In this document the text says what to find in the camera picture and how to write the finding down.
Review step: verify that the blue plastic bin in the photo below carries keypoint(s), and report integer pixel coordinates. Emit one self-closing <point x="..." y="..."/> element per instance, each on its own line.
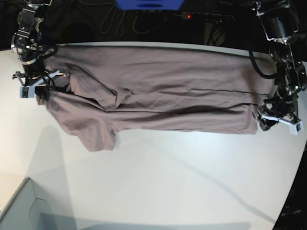
<point x="133" y="5"/>

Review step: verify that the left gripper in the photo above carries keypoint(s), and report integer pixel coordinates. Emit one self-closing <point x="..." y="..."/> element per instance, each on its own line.
<point x="273" y="113"/>

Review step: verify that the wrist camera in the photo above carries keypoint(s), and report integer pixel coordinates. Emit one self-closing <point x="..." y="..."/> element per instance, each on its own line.
<point x="27" y="92"/>
<point x="295" y="128"/>

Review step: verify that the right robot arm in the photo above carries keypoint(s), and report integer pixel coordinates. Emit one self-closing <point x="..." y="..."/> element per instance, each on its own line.
<point x="27" y="42"/>

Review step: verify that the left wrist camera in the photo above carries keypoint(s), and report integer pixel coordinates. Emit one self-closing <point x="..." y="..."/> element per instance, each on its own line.
<point x="295" y="128"/>

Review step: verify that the white power strip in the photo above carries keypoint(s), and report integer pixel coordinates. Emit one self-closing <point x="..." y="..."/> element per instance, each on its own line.
<point x="206" y="17"/>

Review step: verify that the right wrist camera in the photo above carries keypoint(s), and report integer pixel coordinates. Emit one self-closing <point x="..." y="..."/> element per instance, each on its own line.
<point x="27" y="92"/>

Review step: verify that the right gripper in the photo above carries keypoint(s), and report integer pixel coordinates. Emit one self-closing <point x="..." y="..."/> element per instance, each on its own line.
<point x="40" y="82"/>

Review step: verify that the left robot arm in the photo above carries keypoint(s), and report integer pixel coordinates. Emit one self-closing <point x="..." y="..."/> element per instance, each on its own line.
<point x="280" y="24"/>

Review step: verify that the mauve t-shirt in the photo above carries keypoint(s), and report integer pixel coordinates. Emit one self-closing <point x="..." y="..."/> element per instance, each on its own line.
<point x="103" y="90"/>

